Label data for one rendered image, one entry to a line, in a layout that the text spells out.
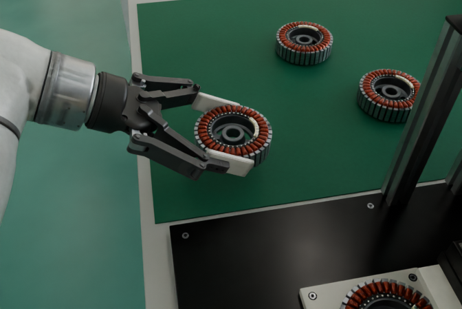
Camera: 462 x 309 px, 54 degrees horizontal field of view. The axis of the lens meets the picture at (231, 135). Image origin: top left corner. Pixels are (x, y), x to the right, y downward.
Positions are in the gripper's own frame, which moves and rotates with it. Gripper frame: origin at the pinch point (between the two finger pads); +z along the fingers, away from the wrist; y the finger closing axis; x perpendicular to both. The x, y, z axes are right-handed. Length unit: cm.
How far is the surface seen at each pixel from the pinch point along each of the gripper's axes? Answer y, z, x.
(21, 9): -191, -39, -110
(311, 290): 22.9, 7.3, -0.9
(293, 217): 11.9, 8.4, -1.5
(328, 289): 23.1, 9.1, 0.0
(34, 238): -44, -14, -99
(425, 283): 28.4, 10.5, 11.7
